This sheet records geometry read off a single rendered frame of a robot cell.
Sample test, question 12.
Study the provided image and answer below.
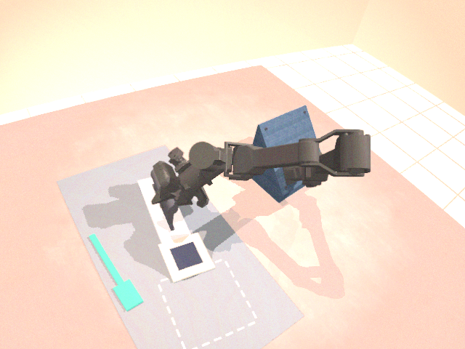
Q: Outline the white square tile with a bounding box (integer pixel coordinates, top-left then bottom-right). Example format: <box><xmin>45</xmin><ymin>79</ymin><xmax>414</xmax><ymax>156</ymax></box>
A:
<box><xmin>158</xmin><ymin>233</ymin><xmax>215</xmax><ymax>283</ymax></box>

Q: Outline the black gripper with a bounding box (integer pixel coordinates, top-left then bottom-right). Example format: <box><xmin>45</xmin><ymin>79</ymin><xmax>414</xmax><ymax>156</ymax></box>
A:
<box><xmin>151</xmin><ymin>161</ymin><xmax>214</xmax><ymax>208</ymax></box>

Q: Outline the turquoise small trowel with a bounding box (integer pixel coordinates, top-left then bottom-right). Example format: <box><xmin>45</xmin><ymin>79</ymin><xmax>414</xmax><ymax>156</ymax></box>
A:
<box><xmin>89</xmin><ymin>234</ymin><xmax>143</xmax><ymax>311</ymax></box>

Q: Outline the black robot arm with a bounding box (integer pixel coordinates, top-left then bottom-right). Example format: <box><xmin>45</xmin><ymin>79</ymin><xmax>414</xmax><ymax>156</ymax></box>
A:
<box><xmin>168</xmin><ymin>129</ymin><xmax>371</xmax><ymax>188</ymax></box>

